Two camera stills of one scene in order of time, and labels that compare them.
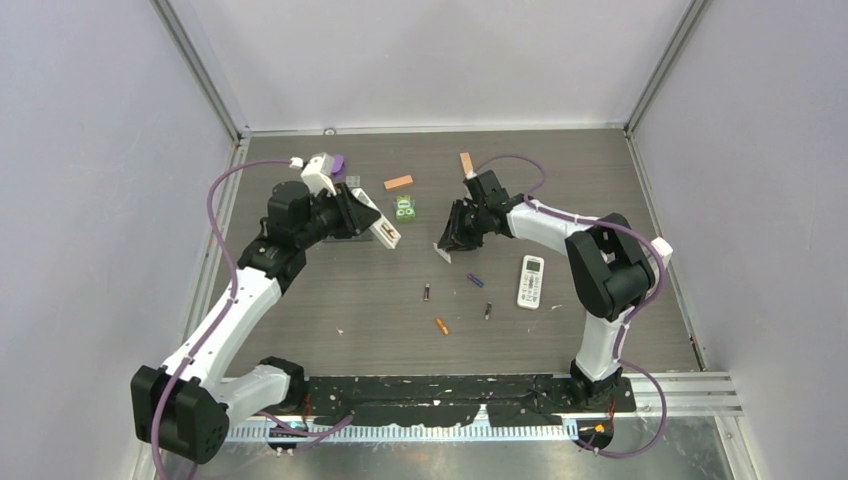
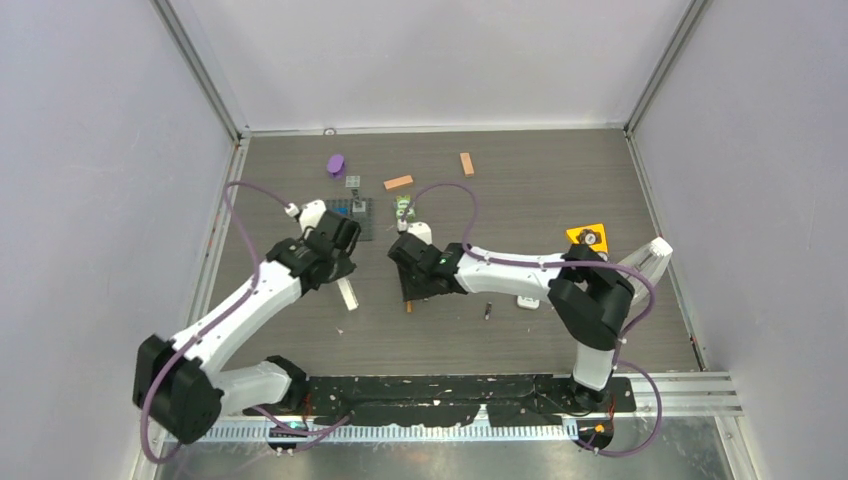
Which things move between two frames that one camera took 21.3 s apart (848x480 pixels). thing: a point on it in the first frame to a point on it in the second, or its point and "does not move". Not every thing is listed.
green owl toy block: (405, 208) does not move
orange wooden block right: (467, 165) does not move
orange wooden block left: (396, 182) does not move
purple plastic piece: (338, 168) does not move
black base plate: (508, 400) does not move
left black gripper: (358, 215) to (346, 266)
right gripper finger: (459, 234) to (426, 282)
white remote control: (382, 229) to (347, 294)
